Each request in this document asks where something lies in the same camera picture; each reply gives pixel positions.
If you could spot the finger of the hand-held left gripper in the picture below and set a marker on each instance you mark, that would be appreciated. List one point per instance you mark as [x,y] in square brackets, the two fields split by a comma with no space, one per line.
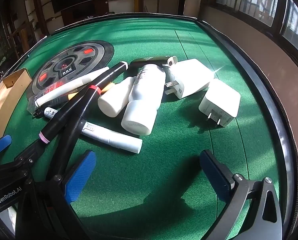
[0,143]
[29,152]

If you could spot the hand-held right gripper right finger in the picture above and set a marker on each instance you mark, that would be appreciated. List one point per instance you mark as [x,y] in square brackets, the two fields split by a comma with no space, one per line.
[214,176]

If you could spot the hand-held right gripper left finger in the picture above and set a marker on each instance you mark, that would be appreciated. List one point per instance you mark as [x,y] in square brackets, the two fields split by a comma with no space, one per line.
[80,177]

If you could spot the black marker red band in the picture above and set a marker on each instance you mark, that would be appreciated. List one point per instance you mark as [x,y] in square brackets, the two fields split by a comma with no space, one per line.
[71,140]

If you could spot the shallow cardboard box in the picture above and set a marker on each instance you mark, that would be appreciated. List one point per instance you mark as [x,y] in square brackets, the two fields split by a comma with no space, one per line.
[1,105]

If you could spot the black marker pink end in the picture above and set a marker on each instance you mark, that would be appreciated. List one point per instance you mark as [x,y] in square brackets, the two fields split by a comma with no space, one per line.
[56,123]

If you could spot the white marker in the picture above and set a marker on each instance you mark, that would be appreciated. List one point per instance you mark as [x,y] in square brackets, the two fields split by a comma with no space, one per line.
[114,137]

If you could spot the black and yellow pen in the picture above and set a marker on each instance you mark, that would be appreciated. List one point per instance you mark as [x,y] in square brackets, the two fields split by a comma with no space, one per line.
[58,101]

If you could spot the clear red syringe pack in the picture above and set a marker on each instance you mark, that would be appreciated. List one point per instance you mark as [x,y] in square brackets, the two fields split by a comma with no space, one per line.
[43,92]

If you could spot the small white charger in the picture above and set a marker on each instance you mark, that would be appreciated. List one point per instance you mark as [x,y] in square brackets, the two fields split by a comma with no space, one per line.
[221,100]

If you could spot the white tapered pen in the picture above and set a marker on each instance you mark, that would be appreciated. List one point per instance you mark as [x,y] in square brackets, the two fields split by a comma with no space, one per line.
[71,86]

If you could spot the small white dropper bottle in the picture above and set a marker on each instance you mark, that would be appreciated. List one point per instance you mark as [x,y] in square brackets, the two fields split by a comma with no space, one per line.
[114,100]

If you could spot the large white bottle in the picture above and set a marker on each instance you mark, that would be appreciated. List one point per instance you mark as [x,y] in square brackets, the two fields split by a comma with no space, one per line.
[141,105]

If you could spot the large white charger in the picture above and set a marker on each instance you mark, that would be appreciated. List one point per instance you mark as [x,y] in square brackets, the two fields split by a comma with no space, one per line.
[191,76]

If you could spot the olive green lighter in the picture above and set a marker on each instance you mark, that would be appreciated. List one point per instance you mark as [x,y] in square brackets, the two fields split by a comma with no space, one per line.
[149,61]

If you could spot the round table centre panel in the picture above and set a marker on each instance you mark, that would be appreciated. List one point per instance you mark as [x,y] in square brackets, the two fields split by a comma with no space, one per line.
[71,55]

